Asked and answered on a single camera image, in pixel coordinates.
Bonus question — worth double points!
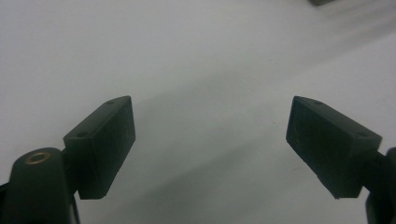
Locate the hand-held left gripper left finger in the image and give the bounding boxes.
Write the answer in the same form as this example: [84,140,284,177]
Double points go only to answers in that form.
[63,95,136,200]

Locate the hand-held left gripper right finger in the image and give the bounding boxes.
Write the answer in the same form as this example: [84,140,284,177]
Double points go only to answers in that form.
[286,95,383,200]

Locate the transparent smoked plastic box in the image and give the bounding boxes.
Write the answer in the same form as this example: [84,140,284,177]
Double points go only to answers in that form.
[308,0,335,7]

